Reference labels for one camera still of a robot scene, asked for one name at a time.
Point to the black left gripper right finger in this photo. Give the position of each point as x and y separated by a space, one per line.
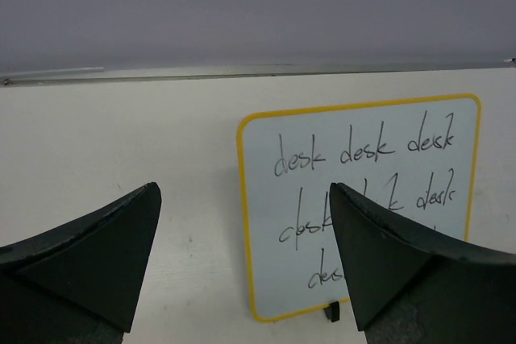
411 284

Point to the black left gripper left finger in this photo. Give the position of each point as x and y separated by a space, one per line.
80 282

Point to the yellow-framed small whiteboard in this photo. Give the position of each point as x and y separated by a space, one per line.
415 156

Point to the black whiteboard clip stand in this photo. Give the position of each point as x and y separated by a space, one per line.
332 311

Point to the aluminium table edge rail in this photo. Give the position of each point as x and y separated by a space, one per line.
92 75

